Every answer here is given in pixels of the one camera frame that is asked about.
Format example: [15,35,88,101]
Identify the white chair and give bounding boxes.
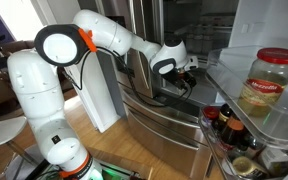
[0,115,40,180]

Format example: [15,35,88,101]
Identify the curved steel door handle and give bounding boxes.
[128,0,153,98]

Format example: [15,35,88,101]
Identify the white-lined open refrigerator door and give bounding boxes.
[197,0,288,180]

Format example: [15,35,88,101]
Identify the glass jar with red lid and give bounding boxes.
[237,47,288,118]

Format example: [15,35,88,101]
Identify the stainless steel refrigerator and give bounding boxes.
[95,0,242,180]

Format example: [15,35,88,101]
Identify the brown wooden furniture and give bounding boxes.
[0,39,35,113]

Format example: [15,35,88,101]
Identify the red capped bottle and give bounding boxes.
[202,105,220,128]

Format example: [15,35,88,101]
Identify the dark bottle black cap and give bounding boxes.
[213,103,234,133]

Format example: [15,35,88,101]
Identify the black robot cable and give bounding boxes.
[62,46,194,108]

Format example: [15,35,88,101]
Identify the shallow stainless refrigerator drawer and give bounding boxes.
[120,81,205,144]

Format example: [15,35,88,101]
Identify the deep stainless freezer drawer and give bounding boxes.
[124,109,216,180]

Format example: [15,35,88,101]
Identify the orange cable clip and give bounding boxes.
[78,28,99,54]

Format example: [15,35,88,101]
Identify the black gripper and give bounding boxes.
[162,68,189,88]

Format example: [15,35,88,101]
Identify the shallow clear door bin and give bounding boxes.
[205,45,288,152]

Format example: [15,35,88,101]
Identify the refrigerator door with dispenser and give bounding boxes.
[98,0,167,100]

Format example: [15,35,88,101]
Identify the clear plastic water bottle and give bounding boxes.
[202,26,215,54]
[193,25,205,54]

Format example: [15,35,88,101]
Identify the white carton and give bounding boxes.
[258,146,288,176]

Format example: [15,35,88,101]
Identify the dark bottle orange label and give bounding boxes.
[218,114,249,151]

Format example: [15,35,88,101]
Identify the jar with yellow lid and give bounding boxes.
[232,155,269,180]

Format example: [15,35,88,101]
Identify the deep clear door bin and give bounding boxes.
[198,106,288,180]

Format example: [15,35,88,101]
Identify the dark glass bottle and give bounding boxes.
[237,133,266,152]

